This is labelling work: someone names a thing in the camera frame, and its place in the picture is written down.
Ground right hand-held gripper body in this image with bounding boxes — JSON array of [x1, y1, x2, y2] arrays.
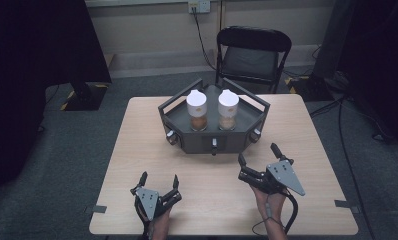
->
[[237, 159, 307, 198]]

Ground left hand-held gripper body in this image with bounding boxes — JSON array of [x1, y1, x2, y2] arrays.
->
[[129, 186, 183, 222]]

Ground dark grey corner rack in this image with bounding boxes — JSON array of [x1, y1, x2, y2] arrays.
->
[[157, 77, 271, 157]]

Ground white-lidded jar pale contents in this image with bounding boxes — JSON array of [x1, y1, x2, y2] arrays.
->
[[217, 88, 240, 132]]

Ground white-lidded jar brown contents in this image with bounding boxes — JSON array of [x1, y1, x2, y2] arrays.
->
[[185, 88, 209, 132]]

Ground person's left hand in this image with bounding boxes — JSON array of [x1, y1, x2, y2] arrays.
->
[[141, 207, 172, 234]]

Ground person's right hand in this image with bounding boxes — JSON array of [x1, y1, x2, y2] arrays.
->
[[249, 184, 289, 223]]

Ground black folding chair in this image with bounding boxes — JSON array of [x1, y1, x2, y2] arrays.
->
[[215, 25, 293, 94]]

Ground black stand base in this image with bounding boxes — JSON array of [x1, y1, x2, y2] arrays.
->
[[60, 81, 110, 112]]

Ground grey stand with base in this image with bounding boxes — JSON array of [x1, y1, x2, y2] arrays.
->
[[287, 0, 356, 103]]

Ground black curtain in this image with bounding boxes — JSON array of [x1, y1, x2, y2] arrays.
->
[[0, 0, 113, 203], [336, 0, 398, 156]]

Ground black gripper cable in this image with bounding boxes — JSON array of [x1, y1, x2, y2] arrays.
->
[[282, 189, 300, 235]]

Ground black floor cable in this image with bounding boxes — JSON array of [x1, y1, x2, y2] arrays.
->
[[308, 94, 396, 240]]

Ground black wall socket cable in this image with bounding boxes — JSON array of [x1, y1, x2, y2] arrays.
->
[[191, 5, 219, 72]]

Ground white wall socket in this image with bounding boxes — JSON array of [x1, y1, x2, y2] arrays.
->
[[187, 0, 211, 14]]

